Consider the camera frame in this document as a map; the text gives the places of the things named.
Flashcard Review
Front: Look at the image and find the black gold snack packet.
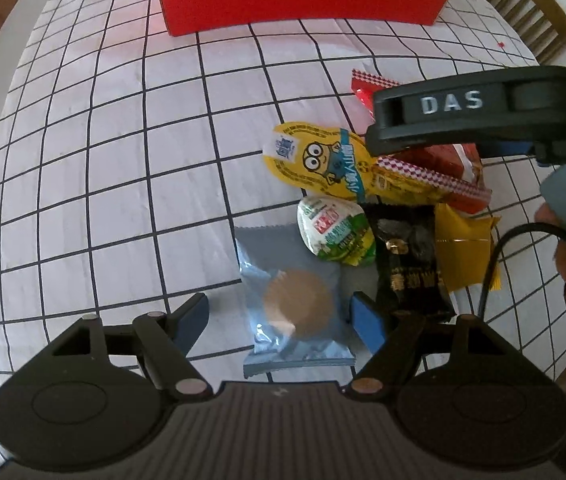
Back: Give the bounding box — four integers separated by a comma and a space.
363, 204, 454, 323

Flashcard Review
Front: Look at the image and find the white black grid tablecloth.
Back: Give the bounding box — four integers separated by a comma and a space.
0, 0, 566, 386

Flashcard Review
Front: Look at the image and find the yellow minion snack packet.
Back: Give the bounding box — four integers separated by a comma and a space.
262, 122, 447, 206

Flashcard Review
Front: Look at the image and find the blue cookie packet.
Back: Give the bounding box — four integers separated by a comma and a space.
235, 224, 356, 377

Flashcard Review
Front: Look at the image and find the green white egg-shaped packet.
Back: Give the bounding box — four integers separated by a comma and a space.
297, 195, 375, 266

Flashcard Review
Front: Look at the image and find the wooden chair right side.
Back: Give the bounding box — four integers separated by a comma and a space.
486, 0, 566, 65

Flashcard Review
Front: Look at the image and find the black cable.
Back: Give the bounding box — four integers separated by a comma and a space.
476, 221, 566, 317

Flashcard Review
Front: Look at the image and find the red snack bag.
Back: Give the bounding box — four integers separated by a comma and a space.
350, 68, 494, 215

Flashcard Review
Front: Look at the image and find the gold yellow snack packet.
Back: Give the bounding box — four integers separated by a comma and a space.
435, 204, 500, 292

